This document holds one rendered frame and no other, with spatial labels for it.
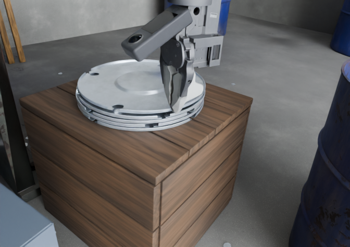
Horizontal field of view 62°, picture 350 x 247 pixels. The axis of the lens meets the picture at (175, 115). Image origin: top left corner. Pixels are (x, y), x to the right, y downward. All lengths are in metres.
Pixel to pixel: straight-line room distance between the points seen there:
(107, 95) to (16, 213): 0.37
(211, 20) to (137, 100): 0.22
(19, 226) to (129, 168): 0.25
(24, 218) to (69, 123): 0.34
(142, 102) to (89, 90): 0.13
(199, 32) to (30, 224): 0.37
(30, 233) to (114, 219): 0.36
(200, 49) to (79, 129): 0.27
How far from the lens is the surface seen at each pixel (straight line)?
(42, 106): 0.69
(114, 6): 2.72
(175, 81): 0.51
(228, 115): 0.64
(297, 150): 1.24
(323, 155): 0.64
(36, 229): 0.28
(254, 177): 1.04
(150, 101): 0.60
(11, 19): 2.01
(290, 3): 3.53
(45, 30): 2.43
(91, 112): 0.59
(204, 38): 0.49
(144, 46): 0.45
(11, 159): 0.90
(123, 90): 0.64
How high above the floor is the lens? 0.66
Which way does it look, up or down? 30 degrees down
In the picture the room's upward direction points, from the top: 4 degrees clockwise
